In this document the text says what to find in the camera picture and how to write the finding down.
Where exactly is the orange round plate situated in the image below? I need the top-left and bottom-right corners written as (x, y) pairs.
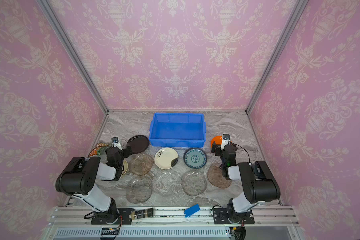
top-left (211, 136), bottom-right (223, 148)

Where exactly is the black round plate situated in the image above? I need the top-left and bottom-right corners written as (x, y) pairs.
top-left (127, 135), bottom-right (150, 154)

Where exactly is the teal blue patterned plate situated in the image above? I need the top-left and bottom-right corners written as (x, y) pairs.
top-left (183, 148), bottom-right (207, 169)

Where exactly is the pink tinted glass plate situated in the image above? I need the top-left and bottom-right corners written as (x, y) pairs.
top-left (207, 163), bottom-right (232, 189)

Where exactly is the clear glass plate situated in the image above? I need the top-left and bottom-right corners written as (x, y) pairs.
top-left (126, 176), bottom-right (153, 204)
top-left (153, 172), bottom-right (180, 197)
top-left (181, 170), bottom-right (207, 197)

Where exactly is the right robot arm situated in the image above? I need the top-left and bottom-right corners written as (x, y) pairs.
top-left (211, 142), bottom-right (281, 223)

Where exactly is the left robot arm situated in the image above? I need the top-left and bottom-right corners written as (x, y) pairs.
top-left (55, 147), bottom-right (132, 226)

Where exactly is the blue plastic bin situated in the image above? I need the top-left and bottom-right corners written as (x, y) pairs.
top-left (149, 113), bottom-right (207, 148)

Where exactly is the yellow floral plate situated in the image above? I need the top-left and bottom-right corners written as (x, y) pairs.
top-left (121, 160), bottom-right (128, 177)

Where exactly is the brown tinted glass plate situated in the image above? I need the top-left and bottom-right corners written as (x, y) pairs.
top-left (129, 153), bottom-right (154, 176)

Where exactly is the green red snack packet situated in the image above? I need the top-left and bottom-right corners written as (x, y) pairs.
top-left (88, 143), bottom-right (112, 157)

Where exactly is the cream plate with black patch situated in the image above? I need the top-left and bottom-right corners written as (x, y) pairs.
top-left (154, 148), bottom-right (179, 170)

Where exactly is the small circuit board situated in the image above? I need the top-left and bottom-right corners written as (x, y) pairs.
top-left (101, 228), bottom-right (120, 237)

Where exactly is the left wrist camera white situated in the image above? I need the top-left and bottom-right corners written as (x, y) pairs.
top-left (111, 137), bottom-right (123, 150)

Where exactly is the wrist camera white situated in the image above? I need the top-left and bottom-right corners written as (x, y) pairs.
top-left (221, 134), bottom-right (231, 150)
top-left (111, 137), bottom-right (123, 150)

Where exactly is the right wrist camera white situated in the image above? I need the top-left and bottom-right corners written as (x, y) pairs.
top-left (221, 134), bottom-right (231, 150)

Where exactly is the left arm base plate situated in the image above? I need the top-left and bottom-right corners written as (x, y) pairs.
top-left (91, 208), bottom-right (134, 225)

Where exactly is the black cylinder on rail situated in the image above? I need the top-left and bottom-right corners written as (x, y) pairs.
top-left (130, 208), bottom-right (154, 220)

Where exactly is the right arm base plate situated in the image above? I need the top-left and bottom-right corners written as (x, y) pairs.
top-left (211, 208), bottom-right (255, 225)

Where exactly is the blue card on rail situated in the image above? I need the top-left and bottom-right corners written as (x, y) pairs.
top-left (184, 204), bottom-right (201, 218)

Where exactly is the aluminium rail frame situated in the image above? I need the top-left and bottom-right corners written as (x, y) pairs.
top-left (42, 206), bottom-right (305, 240)

